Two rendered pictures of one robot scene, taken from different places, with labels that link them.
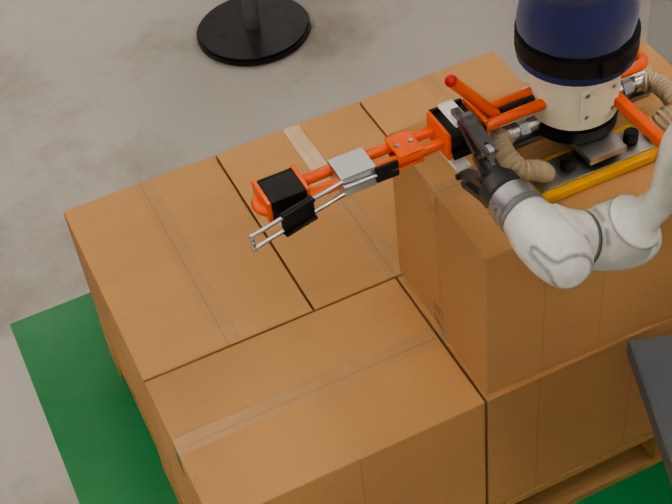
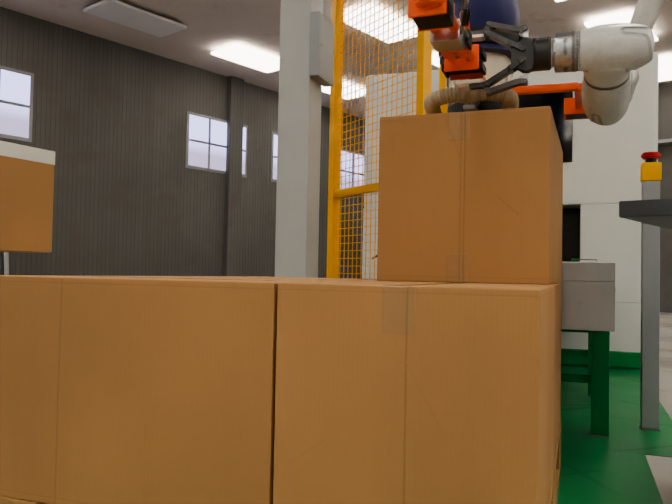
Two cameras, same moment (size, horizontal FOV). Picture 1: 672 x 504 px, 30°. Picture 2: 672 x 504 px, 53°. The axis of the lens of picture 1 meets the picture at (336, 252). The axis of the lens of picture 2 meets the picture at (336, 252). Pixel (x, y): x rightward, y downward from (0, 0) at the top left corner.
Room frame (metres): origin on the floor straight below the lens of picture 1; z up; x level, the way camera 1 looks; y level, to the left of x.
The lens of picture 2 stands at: (0.94, 1.20, 0.56)
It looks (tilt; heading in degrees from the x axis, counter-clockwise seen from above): 2 degrees up; 310
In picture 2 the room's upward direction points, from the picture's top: 1 degrees clockwise
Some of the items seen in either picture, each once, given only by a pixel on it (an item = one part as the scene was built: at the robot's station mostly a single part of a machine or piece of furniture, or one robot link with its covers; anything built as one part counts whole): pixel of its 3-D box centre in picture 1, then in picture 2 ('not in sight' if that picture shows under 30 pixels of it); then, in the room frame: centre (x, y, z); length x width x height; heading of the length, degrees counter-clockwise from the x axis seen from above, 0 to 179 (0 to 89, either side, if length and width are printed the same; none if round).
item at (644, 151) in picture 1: (599, 153); not in sight; (1.75, -0.52, 0.97); 0.34 x 0.10 x 0.05; 110
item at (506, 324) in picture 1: (567, 213); (480, 208); (1.83, -0.48, 0.74); 0.60 x 0.40 x 0.40; 109
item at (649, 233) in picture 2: not in sight; (650, 295); (1.67, -1.54, 0.50); 0.07 x 0.07 x 1.00; 20
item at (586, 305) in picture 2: not in sight; (497, 302); (1.94, -0.83, 0.47); 0.70 x 0.03 x 0.15; 20
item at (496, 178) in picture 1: (494, 181); (531, 55); (1.60, -0.29, 1.08); 0.09 x 0.07 x 0.08; 20
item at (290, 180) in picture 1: (282, 194); (431, 10); (1.64, 0.08, 1.07); 0.08 x 0.07 x 0.05; 110
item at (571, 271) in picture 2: not in sight; (497, 270); (1.94, -0.83, 0.58); 0.70 x 0.03 x 0.06; 20
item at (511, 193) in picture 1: (516, 206); (564, 52); (1.53, -0.32, 1.08); 0.09 x 0.06 x 0.09; 110
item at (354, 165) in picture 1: (352, 172); (447, 35); (1.68, -0.05, 1.07); 0.07 x 0.07 x 0.04; 20
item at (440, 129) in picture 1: (457, 128); (464, 62); (1.75, -0.25, 1.08); 0.10 x 0.08 x 0.06; 20
